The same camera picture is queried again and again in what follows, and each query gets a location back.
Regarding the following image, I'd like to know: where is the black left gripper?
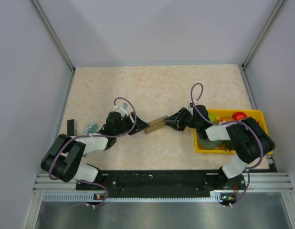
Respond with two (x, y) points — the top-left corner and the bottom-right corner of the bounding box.
(114, 112), (149, 136)

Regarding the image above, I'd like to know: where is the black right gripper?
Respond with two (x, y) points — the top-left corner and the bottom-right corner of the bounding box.
(165, 107), (200, 132)

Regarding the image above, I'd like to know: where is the brown cardboard box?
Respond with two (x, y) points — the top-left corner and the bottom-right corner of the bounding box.
(144, 115), (168, 135)

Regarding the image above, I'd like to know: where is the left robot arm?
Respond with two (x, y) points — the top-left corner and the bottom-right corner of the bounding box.
(41, 112), (149, 189)

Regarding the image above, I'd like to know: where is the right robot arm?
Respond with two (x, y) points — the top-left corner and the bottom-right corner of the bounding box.
(164, 104), (275, 190)

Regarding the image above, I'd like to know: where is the black rectangular box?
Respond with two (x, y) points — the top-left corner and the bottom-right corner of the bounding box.
(67, 119), (77, 136)

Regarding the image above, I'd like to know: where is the green melon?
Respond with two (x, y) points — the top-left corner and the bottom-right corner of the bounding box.
(197, 136), (222, 150)

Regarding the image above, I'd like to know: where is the green pear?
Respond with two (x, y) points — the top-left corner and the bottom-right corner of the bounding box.
(208, 113), (217, 123)

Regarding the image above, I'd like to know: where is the orange pineapple with leaves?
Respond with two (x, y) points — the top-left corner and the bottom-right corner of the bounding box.
(218, 116), (234, 152)

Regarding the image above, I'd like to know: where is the red apple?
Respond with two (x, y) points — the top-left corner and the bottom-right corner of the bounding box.
(232, 112), (247, 121)

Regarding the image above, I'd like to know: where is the yellow plastic tray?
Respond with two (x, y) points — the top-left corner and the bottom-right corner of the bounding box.
(194, 108), (269, 154)

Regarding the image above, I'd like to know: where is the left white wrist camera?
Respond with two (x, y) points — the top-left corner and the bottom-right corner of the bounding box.
(114, 103), (128, 118)

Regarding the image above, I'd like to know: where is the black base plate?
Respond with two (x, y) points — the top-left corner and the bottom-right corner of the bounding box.
(75, 169), (246, 198)

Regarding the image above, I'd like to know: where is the white slotted cable duct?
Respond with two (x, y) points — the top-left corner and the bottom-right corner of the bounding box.
(42, 191), (224, 203)

